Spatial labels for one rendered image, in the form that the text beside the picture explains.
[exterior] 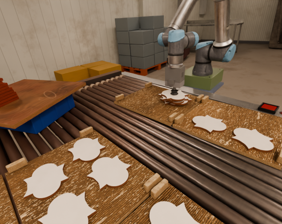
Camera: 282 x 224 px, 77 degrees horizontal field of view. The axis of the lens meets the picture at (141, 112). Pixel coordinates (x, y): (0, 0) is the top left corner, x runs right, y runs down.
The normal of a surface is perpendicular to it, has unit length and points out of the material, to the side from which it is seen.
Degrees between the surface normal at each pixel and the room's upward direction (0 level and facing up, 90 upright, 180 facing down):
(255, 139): 0
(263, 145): 0
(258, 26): 90
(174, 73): 90
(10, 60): 90
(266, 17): 90
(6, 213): 0
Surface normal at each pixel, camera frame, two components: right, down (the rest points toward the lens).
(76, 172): -0.06, -0.88
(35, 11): 0.77, 0.26
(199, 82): -0.64, 0.40
